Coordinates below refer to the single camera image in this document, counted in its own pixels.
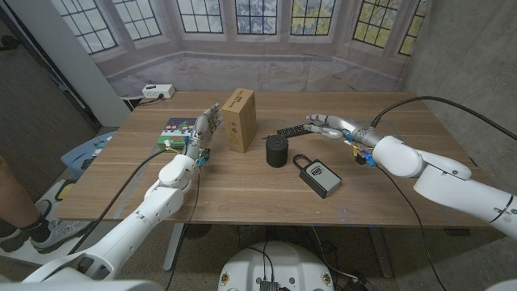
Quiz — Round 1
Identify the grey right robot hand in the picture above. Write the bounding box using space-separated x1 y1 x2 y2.
305 114 384 147

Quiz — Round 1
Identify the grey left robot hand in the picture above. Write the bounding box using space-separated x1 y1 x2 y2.
183 103 223 162

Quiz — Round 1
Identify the grey combination lock box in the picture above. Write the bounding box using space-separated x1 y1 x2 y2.
292 154 343 200

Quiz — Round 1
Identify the green game box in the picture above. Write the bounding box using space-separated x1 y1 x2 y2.
156 117 198 153

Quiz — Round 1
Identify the brown cardboard box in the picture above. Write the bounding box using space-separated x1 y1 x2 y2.
220 87 258 154

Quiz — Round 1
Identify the black TV remote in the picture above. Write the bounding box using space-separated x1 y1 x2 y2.
276 124 314 138

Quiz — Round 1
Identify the black cylindrical speaker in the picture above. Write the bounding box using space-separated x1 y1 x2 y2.
265 134 289 168

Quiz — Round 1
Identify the white power strip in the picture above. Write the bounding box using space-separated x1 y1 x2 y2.
141 83 176 100

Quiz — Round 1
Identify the printed window backdrop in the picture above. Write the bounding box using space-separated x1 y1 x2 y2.
50 0 431 99

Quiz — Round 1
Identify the light blue stool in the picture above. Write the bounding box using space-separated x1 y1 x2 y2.
60 130 118 169

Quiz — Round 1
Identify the white table leg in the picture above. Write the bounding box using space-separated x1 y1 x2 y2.
162 223 185 272
367 226 395 279

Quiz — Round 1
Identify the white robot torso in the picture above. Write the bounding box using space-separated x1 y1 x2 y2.
217 241 335 291

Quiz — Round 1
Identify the person with grey sneakers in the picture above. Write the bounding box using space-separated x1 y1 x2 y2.
0 155 92 254

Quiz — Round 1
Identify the white floor platform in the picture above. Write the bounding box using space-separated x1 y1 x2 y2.
0 177 103 268

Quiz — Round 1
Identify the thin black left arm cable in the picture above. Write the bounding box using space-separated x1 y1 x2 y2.
164 160 203 291

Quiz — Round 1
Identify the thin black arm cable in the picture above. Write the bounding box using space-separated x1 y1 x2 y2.
164 160 203 291
376 165 448 291

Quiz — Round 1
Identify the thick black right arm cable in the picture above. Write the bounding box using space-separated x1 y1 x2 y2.
370 95 517 141

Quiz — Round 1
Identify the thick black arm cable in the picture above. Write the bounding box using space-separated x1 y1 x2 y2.
370 95 517 141
66 149 170 255

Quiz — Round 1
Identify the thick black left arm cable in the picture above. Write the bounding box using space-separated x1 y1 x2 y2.
66 149 170 255

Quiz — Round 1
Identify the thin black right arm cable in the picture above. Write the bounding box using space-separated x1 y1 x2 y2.
376 165 448 291

